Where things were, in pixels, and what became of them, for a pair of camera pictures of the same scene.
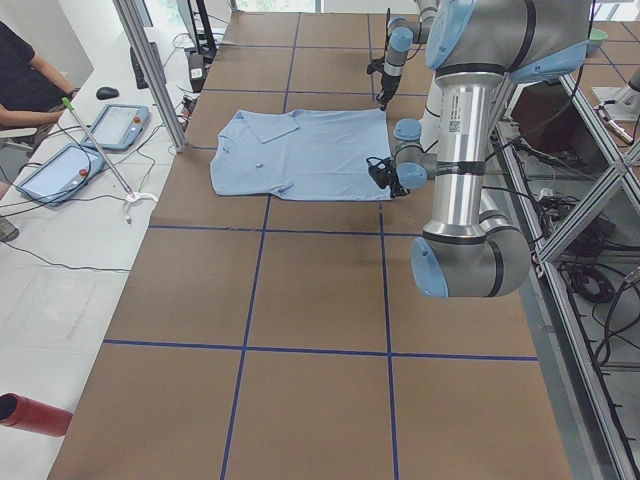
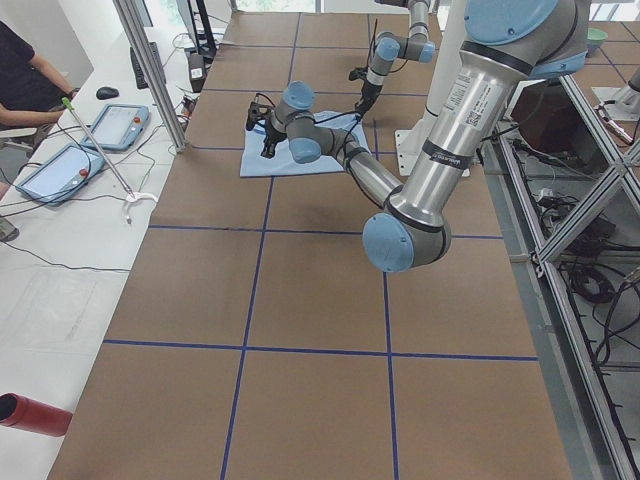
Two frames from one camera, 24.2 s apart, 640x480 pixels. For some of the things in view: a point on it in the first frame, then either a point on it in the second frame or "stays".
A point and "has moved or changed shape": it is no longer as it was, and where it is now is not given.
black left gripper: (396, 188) -> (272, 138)
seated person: (31, 99) stays
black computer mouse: (106, 93) stays
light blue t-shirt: (300, 154) has moved or changed shape
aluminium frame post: (153, 70) stays
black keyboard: (141, 79) stays
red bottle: (30, 414) stays
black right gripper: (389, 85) -> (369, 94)
